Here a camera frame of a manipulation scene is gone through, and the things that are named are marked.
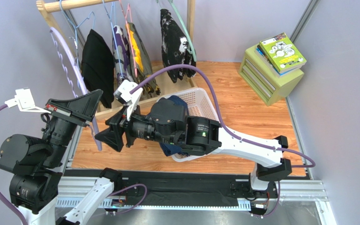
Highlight wooden clothes rack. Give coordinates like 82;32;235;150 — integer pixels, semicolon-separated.
36;0;198;121

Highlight green drawer cabinet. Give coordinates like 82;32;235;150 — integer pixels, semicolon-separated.
238;45;304;106

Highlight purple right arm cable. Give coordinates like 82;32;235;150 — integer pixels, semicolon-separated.
130;64;316;218

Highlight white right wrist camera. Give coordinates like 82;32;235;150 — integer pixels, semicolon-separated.
114;80;143;121

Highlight purple grey patterned trousers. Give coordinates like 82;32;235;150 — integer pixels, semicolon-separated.
112;25;134;86

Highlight lilac plastic hanger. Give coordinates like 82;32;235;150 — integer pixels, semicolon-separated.
49;27;103;152

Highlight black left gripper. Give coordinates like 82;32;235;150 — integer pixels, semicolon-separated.
43;88;104;165

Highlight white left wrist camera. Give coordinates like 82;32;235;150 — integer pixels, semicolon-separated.
4;88;50;113

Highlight aluminium corner post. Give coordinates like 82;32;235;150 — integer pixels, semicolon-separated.
290;0;320;42

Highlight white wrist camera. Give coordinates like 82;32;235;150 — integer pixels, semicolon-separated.
4;88;50;113
114;80;143;121

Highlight grey yellow camouflage trousers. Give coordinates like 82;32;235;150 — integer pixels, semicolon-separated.
130;22;161;97

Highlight light blue hanger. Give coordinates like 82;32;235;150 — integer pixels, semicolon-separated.
58;0;96;66

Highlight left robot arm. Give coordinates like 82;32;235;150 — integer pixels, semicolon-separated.
0;90;123;225

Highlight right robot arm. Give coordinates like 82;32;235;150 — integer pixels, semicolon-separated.
95;98;292;191

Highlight green cover book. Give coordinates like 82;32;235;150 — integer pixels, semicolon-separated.
258;32;307;75

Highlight blue wire hanger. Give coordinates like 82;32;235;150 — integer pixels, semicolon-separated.
102;0;127;82

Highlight white perforated plastic basket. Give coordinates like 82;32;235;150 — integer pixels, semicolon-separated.
156;88;222;163

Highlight blue book under stack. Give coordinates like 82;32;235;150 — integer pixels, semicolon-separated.
255;45;301;77

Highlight mint green hanger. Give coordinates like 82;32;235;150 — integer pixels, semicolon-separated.
160;0;197;61

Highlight black white splattered trousers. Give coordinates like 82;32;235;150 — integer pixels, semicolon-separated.
160;9;196;67

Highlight dark blue denim trousers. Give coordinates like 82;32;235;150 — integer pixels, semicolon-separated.
159;95;189;157

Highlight pink hanger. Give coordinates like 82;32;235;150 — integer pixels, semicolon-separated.
119;0;138;79

